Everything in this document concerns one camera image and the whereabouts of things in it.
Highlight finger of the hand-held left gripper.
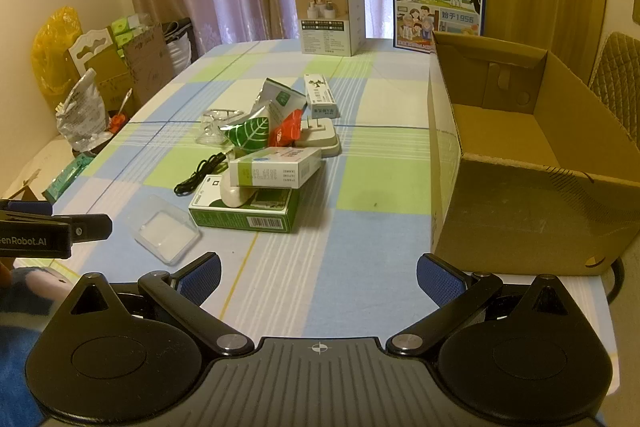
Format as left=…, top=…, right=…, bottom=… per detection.
left=0, top=200, right=54, bottom=220
left=50, top=214, right=114, bottom=242

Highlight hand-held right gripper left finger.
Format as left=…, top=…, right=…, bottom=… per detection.
left=65, top=252, right=256, bottom=358

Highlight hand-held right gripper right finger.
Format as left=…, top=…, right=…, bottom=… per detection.
left=385, top=253, right=576, bottom=358

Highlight brown cardboard box container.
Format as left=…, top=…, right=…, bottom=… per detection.
left=427, top=31, right=640, bottom=279

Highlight white plastic spoon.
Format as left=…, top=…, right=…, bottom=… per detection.
left=220, top=183, right=257, bottom=208

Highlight red candy packet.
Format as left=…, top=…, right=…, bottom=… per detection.
left=268, top=109, right=304, bottom=146

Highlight silver tea pouch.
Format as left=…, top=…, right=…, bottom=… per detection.
left=250, top=78, right=307, bottom=128

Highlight white ointment box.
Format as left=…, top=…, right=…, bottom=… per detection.
left=304, top=74, right=341, bottom=120

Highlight long green packet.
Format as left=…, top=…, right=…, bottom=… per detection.
left=42, top=154, right=91, bottom=202

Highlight clear plastic lid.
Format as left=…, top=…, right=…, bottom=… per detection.
left=120, top=196, right=202, bottom=267

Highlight dark green box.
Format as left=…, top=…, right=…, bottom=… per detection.
left=188, top=177, right=301, bottom=234

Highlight blue fleece clothing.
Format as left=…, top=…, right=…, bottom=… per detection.
left=0, top=264, right=81, bottom=427

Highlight plaid tablecloth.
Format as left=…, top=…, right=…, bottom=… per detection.
left=50, top=38, right=617, bottom=358

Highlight silver crinkled plastic bag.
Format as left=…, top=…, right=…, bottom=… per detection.
left=56, top=69, right=118, bottom=152

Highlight white green medicine box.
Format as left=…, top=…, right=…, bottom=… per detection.
left=228, top=147, right=322, bottom=188

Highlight green leaf print packet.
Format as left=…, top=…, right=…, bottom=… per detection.
left=220, top=116, right=272, bottom=152

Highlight cardboard box with white cutout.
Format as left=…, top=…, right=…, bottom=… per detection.
left=68, top=29, right=136, bottom=118

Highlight clear plastic wrapper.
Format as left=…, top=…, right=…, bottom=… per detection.
left=195, top=108, right=246, bottom=145

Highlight yellow plastic bag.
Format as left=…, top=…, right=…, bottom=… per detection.
left=32, top=7, right=81, bottom=98

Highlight plain brown cardboard box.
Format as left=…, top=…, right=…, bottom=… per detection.
left=122, top=24, right=173, bottom=105

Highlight white plug adapter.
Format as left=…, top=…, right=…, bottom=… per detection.
left=295, top=116, right=343, bottom=158

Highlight black and white bag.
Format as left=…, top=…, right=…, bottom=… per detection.
left=162, top=19, right=195, bottom=72

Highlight green white packs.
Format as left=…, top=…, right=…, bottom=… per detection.
left=111, top=14, right=151, bottom=52

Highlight quilted chair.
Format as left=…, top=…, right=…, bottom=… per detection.
left=587, top=32, right=640, bottom=142

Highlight beige white product box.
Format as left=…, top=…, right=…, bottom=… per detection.
left=293, top=0, right=367, bottom=56

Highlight orange handled tool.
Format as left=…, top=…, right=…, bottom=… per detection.
left=110, top=89, right=133, bottom=132

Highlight black cable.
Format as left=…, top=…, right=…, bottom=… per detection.
left=174, top=151, right=229, bottom=196

